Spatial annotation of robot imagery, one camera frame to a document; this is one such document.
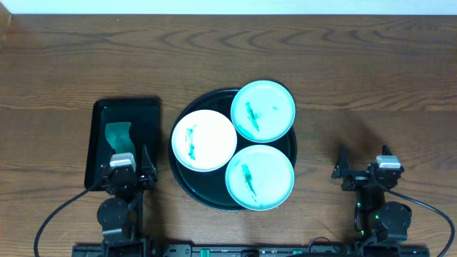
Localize white plate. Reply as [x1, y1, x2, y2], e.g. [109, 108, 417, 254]
[171, 109, 237, 172]

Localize green scrubbing sponge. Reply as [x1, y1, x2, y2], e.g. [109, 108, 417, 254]
[105, 122, 136, 156]

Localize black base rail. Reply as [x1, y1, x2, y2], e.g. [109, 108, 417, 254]
[71, 244, 431, 257]

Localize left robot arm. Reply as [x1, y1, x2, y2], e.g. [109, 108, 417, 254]
[97, 146, 158, 256]

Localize mint green plate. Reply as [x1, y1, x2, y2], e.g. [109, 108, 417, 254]
[230, 80, 296, 143]
[225, 145, 295, 211]

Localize rectangular black tray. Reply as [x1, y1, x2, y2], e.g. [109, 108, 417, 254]
[84, 98, 161, 188]

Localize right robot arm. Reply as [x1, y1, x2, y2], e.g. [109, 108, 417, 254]
[331, 145, 412, 243]

